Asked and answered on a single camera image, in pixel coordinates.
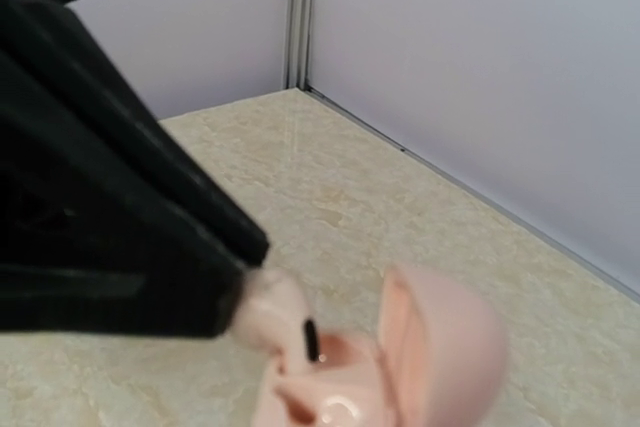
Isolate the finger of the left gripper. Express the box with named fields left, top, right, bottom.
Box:
left=1, top=0, right=269, bottom=338

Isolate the right aluminium corner post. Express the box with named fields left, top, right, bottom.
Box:
left=283, top=0, right=312, bottom=91

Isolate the pink earbud charging case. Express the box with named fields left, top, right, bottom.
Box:
left=252, top=266, right=508, bottom=426

